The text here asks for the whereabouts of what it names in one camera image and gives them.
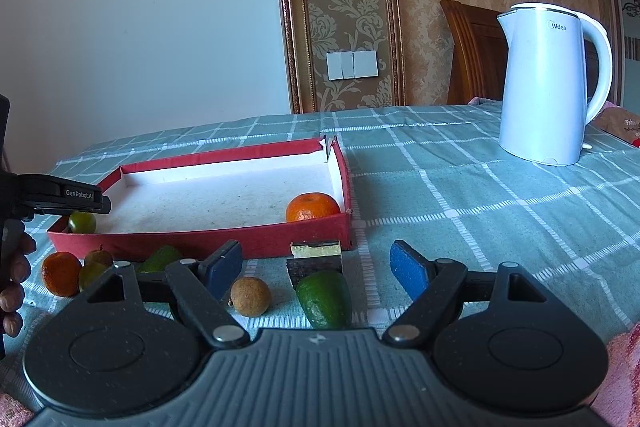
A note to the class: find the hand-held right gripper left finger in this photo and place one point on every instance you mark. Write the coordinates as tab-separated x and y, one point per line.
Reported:
225	268

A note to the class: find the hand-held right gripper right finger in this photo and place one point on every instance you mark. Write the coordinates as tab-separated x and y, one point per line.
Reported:
407	269

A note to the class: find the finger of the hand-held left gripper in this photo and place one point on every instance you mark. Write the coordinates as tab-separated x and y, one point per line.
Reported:
65	194

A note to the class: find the small green lime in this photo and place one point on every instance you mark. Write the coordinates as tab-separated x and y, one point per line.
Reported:
83	223

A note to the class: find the red shallow cardboard box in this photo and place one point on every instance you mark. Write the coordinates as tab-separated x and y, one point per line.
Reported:
220	202

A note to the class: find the person's left hand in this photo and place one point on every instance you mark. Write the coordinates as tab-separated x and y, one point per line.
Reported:
14	267

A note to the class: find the brown longan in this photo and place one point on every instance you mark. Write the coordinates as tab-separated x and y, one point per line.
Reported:
250	298

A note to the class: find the green avocado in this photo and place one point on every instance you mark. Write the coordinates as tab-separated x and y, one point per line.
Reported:
326	302
159	261

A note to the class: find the small reddish green fruit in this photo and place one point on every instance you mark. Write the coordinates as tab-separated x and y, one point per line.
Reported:
98	258

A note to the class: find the orange mandarin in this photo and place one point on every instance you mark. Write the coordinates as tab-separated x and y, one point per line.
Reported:
61	274
312	208

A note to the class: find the small green citrus fruit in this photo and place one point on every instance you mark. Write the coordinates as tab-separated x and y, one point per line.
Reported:
90	278

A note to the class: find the dark block with gold foil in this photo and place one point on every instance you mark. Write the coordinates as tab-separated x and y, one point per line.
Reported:
316	263

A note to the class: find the green plaid tablecloth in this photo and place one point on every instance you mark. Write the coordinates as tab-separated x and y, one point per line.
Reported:
465	197

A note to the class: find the brown wooden chair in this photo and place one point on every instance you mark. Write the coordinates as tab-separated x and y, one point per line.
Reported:
475	57

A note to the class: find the white electric kettle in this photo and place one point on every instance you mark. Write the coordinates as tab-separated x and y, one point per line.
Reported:
542	87

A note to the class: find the pink towel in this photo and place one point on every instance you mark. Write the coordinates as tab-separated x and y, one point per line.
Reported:
622	377

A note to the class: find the brown paper bag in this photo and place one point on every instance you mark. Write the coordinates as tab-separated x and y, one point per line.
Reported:
622	124

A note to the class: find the white wall light switch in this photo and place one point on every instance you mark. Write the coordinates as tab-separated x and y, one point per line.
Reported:
352	65

